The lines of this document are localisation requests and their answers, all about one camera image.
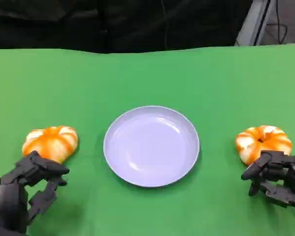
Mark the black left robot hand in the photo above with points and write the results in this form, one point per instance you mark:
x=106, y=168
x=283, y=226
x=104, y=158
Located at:
x=11, y=196

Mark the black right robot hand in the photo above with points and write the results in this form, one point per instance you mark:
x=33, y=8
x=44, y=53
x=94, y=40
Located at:
x=292, y=177

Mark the orange and white bread roll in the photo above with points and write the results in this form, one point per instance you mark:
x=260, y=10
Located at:
x=51, y=142
x=273, y=145

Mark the lilac plate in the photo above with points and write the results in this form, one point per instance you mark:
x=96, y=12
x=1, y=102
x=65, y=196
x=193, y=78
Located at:
x=151, y=147

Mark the green table cloth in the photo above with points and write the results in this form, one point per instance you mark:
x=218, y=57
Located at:
x=147, y=78

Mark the black backdrop cloth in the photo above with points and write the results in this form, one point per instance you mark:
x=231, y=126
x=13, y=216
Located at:
x=64, y=24

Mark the grey metal frame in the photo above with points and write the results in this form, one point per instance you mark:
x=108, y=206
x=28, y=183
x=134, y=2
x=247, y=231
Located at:
x=255, y=22

